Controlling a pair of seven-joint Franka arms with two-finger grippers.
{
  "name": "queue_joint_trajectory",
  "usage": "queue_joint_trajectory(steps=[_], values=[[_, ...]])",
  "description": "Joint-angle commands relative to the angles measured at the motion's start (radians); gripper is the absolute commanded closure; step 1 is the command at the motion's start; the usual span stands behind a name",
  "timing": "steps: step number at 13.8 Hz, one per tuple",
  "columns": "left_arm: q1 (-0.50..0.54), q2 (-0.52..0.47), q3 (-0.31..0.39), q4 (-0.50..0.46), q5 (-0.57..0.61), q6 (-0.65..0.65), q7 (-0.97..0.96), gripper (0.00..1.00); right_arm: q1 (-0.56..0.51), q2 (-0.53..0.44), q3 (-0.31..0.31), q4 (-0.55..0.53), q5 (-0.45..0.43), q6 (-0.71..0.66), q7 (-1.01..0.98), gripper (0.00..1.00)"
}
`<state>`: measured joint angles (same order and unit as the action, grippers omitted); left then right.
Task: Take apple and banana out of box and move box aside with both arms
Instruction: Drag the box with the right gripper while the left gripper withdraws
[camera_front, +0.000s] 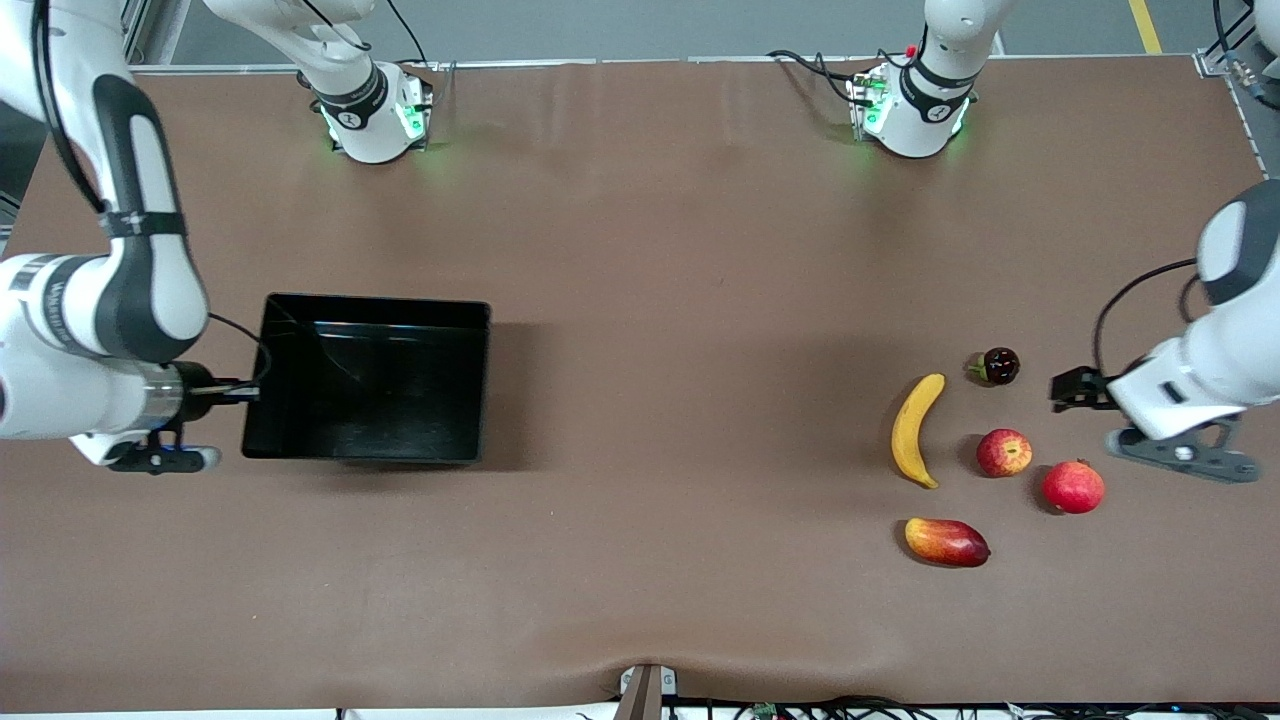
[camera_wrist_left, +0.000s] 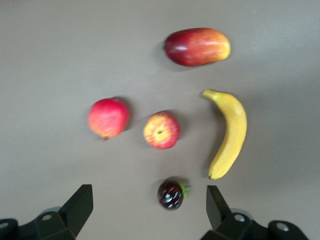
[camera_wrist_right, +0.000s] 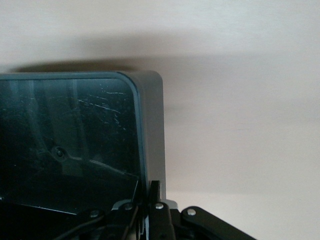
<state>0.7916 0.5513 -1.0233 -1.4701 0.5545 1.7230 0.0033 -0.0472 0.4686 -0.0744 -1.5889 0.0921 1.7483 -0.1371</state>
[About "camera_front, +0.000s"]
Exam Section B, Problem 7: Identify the red yellow apple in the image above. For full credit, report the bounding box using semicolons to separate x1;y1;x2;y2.
976;428;1034;479

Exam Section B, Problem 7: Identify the black plastic box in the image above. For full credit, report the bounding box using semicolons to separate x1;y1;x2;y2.
241;292;492;467

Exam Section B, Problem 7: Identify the yellow banana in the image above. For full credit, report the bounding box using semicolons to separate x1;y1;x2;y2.
891;373;947;490

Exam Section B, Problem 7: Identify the dark purple mangosteen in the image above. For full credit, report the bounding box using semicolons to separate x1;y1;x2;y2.
966;346;1022;387

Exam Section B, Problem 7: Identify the red pomegranate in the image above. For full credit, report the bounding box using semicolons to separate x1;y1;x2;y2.
1041;460;1106;515

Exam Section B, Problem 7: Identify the red yellow mango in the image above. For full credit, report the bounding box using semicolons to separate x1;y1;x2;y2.
904;517;992;569

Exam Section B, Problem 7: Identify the brown table mat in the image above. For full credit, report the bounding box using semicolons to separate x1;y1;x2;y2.
0;55;1280;713

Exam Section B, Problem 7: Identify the black cable with metal plug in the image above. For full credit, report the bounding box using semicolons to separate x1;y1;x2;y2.
1212;0;1280;109

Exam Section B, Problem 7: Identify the aluminium frame profile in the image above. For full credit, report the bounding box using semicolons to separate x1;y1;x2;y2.
120;0;166;66

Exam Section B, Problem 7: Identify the black cable at arm base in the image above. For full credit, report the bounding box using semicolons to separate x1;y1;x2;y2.
385;0;431;63
768;48;873;106

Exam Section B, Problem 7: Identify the grey bracket with post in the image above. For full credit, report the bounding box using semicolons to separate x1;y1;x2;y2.
615;663;679;720

